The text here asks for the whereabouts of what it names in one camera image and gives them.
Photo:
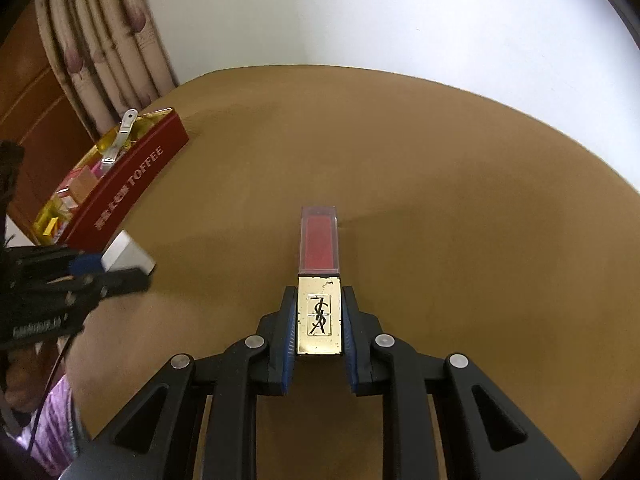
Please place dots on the beige floral curtain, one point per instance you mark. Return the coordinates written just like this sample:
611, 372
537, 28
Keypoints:
100, 35

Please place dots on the plain wooden block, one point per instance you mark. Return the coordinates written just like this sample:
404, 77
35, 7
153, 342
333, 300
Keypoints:
82, 185

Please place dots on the red and gold tin box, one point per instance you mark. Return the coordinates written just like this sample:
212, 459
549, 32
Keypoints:
125, 190

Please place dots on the brown wooden door panel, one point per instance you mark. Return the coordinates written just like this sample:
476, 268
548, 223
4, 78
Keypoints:
30, 100

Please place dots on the purple patterned clothing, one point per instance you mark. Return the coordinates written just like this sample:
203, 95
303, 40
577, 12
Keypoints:
52, 425

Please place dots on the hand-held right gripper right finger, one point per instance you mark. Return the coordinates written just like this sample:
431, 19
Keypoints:
351, 360

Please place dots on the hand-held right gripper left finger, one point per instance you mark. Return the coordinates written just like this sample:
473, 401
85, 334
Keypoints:
287, 360

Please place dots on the white block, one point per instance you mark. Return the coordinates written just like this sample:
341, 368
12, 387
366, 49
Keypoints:
127, 255

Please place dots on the silver metal clip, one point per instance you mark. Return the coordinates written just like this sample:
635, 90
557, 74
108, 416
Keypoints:
120, 135

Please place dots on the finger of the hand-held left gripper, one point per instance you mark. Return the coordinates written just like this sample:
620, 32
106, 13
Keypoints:
87, 263
125, 281

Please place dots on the red lipstick with gold cap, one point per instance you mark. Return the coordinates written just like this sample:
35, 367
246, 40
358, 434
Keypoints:
320, 310

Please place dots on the yellow block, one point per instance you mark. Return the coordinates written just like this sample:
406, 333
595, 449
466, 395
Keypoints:
50, 226

